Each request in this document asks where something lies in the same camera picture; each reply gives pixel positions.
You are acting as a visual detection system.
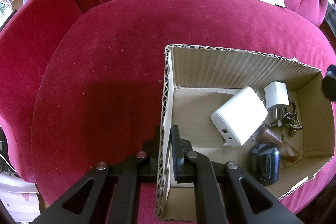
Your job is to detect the brown lipstick tube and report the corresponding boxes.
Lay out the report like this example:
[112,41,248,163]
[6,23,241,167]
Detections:
[256,126,299,162]

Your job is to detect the small white plug adapter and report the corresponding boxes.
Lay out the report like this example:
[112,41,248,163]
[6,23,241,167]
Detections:
[264,81,289,121]

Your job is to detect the large white charger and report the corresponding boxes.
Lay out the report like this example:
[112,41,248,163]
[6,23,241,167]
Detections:
[211,86,268,147]

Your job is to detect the metal keychain with charms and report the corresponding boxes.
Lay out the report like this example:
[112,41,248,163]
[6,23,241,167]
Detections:
[267,100,303,137]

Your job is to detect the black tape roll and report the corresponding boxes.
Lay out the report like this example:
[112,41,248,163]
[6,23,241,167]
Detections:
[248,141,280,186]

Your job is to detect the red velvet tufted sofa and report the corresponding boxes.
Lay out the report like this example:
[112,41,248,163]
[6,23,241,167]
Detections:
[1,0,335,223]

